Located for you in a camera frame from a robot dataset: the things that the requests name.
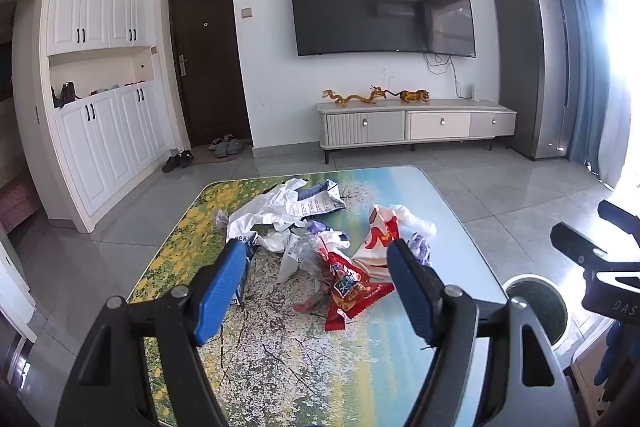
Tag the golden tiger figurine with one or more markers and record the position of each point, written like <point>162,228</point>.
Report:
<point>414,96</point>

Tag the wall switch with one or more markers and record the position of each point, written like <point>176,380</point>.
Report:
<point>246,12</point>

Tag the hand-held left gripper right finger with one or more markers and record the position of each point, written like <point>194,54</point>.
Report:
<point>411,294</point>

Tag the grey slipper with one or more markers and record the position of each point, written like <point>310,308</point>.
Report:
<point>222,151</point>
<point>235,147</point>

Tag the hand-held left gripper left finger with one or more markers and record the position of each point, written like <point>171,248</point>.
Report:
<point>220,294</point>

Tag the brown doormat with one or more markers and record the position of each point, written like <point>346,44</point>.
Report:
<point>200,153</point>

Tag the dark brown door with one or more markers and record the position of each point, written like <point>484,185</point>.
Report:
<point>210,62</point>

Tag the white and blue carton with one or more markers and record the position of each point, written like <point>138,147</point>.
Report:
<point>252,242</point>

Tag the crumpled white tissue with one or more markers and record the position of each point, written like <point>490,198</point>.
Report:
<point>274,240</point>

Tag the round trash bin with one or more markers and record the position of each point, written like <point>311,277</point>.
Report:
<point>537,307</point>

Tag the purple wrapper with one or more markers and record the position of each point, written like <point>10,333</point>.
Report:
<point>423,250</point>

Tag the blue and white snack packet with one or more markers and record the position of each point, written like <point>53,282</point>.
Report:
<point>320,206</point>

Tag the black shoe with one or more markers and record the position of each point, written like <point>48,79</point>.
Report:
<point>186,157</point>
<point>171,163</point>

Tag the black handbag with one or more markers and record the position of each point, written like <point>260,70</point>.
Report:
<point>65,94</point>

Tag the red snack packet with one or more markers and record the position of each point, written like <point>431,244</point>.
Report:
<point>350,298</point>

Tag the crumpled clear wrapper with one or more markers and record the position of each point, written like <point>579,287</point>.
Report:
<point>221,219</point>

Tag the white cupboard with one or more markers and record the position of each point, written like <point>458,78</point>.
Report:
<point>100,147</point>

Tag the grey refrigerator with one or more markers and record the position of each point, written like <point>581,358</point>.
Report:
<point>525,67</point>

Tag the clear plastic bag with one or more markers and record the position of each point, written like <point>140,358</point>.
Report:
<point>295,258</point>

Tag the red and white plastic bag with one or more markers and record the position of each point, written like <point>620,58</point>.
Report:
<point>375,238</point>

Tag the grey and white television cabinet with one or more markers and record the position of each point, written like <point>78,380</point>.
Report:
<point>380,127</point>

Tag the small white device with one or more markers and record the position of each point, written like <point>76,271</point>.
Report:
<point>470,92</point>

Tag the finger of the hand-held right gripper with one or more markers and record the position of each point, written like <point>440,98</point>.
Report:
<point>575,242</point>
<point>620,213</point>

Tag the golden dragon figurine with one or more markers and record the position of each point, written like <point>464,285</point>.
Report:
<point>382,94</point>
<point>345,97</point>

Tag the dark blue cloth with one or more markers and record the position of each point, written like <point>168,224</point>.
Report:
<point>609,354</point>

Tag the black wall television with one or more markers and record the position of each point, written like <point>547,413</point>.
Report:
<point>380,7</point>

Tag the purple glove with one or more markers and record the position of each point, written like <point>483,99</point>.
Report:
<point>316,227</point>

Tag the blue curtain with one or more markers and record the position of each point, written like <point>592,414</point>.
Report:
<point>580,57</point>

